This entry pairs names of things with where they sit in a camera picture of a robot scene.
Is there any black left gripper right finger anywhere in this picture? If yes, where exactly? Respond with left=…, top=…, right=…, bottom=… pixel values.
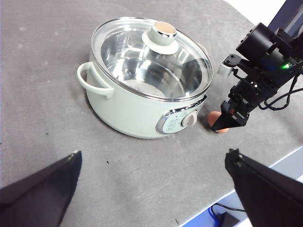
left=224, top=148, right=303, bottom=227

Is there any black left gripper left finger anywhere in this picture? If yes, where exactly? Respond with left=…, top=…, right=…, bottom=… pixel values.
left=0, top=150, right=83, bottom=227

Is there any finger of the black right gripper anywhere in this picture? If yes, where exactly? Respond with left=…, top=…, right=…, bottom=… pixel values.
left=211, top=110, right=238, bottom=132
left=233, top=114, right=249, bottom=128

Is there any brown egg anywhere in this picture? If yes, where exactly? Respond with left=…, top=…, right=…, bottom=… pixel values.
left=207, top=110, right=230, bottom=133

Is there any glass lid with green knob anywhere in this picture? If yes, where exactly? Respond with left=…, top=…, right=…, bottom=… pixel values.
left=91, top=17, right=214, bottom=102

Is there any pale green electric cooking pot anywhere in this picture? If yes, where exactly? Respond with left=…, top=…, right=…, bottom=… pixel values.
left=77, top=35, right=209, bottom=140

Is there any black power adapter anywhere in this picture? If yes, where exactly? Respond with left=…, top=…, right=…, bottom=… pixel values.
left=214, top=211, right=241, bottom=227

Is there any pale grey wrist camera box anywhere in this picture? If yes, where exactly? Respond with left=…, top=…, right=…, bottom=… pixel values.
left=217, top=60, right=234, bottom=77

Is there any black adapter cable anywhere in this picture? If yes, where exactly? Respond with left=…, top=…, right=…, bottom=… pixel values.
left=210, top=202, right=246, bottom=216

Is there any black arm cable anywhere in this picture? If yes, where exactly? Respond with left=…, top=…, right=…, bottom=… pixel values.
left=258, top=70, right=303, bottom=111

